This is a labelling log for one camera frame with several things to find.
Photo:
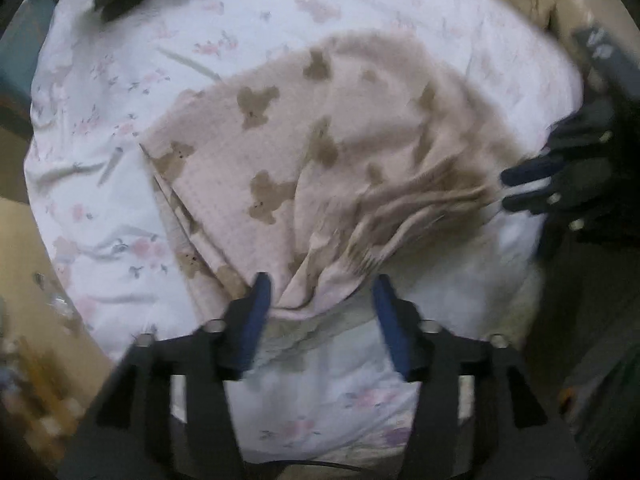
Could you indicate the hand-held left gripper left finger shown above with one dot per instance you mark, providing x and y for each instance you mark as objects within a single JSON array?
[{"x": 252, "y": 325}]

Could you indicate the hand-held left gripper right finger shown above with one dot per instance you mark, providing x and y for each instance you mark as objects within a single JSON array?
[{"x": 395, "y": 330}]

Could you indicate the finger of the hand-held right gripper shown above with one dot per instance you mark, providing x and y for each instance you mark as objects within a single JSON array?
[
  {"x": 527, "y": 203},
  {"x": 530, "y": 172}
]

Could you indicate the pink bear print pants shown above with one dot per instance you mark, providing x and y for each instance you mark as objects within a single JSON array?
[{"x": 320, "y": 160}]

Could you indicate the white floral bed sheet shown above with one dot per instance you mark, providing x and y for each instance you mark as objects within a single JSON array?
[{"x": 125, "y": 110}]

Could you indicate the teal armchair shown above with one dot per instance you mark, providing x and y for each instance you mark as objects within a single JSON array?
[{"x": 22, "y": 45}]

